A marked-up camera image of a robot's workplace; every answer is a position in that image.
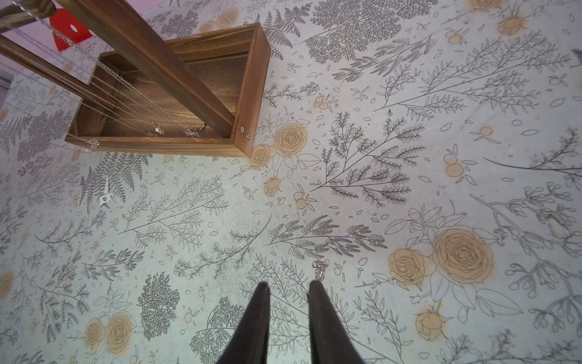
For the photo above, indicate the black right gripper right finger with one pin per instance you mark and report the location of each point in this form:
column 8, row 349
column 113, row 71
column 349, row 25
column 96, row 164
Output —
column 328, row 338

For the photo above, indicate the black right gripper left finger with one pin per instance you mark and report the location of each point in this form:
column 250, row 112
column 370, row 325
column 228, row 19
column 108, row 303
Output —
column 249, row 343

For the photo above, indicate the wooden jewelry display stand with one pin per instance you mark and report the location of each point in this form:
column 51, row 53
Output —
column 197, row 95

